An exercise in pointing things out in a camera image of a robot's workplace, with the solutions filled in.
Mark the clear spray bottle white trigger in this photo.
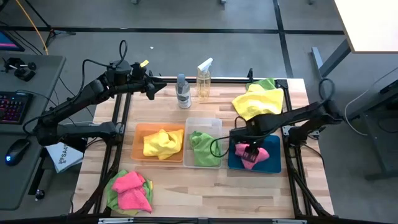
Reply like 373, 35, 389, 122
196, 57, 214, 102

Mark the green microfiber towel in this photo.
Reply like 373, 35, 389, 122
189, 130, 222, 167
246, 77, 277, 91
105, 169, 154, 216

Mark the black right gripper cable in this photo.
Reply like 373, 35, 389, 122
210, 116, 249, 158

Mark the backlit computer keyboard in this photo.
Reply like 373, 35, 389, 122
0, 91, 34, 125

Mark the silver frame bracket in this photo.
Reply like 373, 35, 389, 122
272, 219, 308, 224
98, 217, 135, 224

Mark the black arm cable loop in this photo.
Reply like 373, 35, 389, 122
318, 77, 336, 105
119, 39, 129, 63

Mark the black metal rig frame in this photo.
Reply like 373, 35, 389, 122
70, 67, 335, 224

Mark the grey side desk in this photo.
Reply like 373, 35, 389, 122
0, 53, 67, 212

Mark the white cable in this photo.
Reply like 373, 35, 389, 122
343, 67, 398, 137

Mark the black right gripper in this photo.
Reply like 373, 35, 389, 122
229, 119, 268, 162

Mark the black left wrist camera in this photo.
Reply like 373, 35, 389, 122
131, 62, 147, 81

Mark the black computer mouse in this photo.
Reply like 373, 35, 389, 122
4, 138, 31, 167

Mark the white printed bag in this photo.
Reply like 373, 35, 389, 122
45, 142, 84, 174

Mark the dark grey desk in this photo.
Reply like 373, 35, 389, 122
345, 67, 398, 181

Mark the grey table leg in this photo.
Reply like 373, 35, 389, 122
310, 39, 354, 78

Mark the clear spray bottle grey trigger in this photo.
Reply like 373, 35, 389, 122
175, 73, 192, 110

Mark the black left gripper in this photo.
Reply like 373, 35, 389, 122
129, 77, 167, 101

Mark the yellow cable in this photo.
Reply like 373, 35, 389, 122
14, 0, 50, 56

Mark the clear plastic basket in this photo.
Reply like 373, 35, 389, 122
182, 117, 223, 169

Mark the black right arm cable loop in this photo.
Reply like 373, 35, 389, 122
318, 77, 336, 105

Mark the white table top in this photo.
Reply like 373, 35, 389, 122
334, 0, 398, 54

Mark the black tripod stand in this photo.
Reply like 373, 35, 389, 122
23, 0, 77, 48

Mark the orange translucent plastic basket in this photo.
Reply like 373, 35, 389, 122
130, 123, 187, 164

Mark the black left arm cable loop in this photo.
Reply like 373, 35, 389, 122
119, 39, 129, 63

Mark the blue plastic basket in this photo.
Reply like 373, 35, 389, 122
227, 133, 282, 174

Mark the pink microfiber towel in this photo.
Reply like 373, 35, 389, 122
234, 142, 271, 170
111, 170, 146, 194
117, 186, 153, 214

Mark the computer monitor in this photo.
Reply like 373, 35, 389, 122
0, 30, 25, 53

